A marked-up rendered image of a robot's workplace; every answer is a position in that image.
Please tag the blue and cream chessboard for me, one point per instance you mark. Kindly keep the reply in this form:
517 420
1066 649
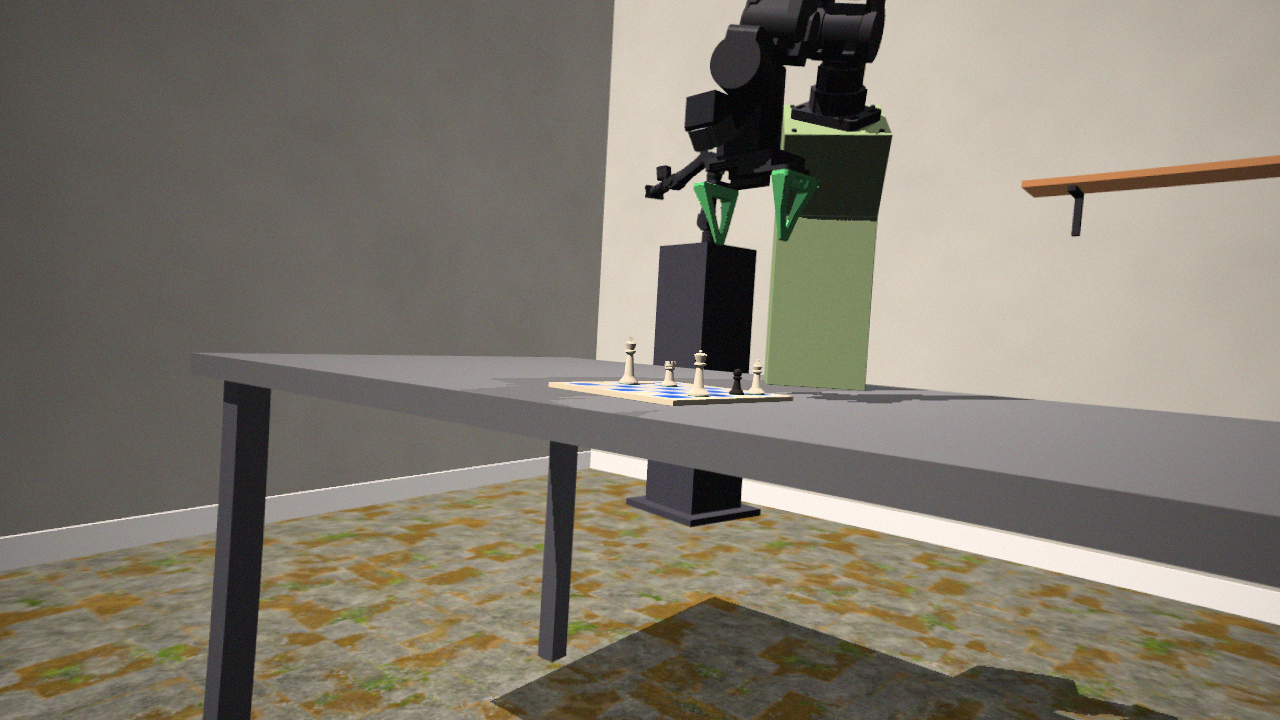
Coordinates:
652 391

